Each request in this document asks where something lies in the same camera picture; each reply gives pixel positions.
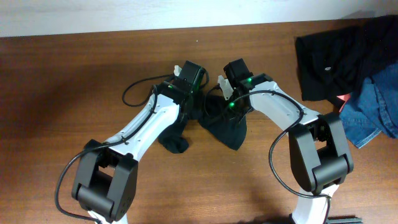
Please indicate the dark green cloth garment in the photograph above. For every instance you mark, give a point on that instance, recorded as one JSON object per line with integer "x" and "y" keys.
{"x": 228, "y": 129}

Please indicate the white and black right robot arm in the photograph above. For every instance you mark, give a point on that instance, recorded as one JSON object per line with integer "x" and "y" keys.
{"x": 320, "y": 158}

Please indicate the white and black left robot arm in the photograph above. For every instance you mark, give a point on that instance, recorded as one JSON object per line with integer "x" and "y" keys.
{"x": 106, "y": 178}

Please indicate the blue denim jeans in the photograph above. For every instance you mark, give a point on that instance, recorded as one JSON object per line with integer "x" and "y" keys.
{"x": 373, "y": 109}

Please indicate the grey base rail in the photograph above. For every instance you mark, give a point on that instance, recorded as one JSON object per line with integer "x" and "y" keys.
{"x": 345, "y": 220}

